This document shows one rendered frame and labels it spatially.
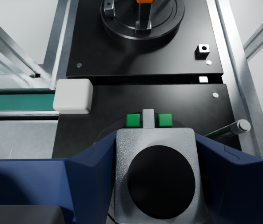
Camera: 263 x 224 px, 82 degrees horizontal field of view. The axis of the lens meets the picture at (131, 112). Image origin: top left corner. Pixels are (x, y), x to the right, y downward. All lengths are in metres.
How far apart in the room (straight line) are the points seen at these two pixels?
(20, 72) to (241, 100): 0.33
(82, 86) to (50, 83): 0.08
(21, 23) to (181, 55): 0.46
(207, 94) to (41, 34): 0.44
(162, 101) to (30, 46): 0.39
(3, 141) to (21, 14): 0.39
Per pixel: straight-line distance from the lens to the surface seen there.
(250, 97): 0.28
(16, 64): 0.27
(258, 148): 0.26
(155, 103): 0.22
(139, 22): 0.24
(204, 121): 0.22
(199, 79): 0.25
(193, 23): 0.32
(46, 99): 0.28
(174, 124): 0.19
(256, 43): 0.35
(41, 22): 0.55
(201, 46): 0.27
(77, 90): 0.21
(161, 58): 0.26
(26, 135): 0.32
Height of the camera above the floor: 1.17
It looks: 70 degrees down
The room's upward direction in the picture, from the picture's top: 6 degrees counter-clockwise
